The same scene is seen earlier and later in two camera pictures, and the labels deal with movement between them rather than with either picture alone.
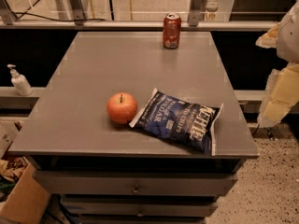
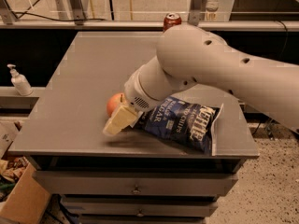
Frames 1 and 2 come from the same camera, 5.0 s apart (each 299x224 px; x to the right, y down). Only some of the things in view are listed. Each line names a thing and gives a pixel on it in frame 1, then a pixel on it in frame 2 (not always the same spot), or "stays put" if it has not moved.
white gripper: x=290 y=37 → x=135 y=92
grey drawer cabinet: x=106 y=173 stays put
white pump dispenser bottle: x=20 y=81 stays put
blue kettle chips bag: x=181 y=119 stays put
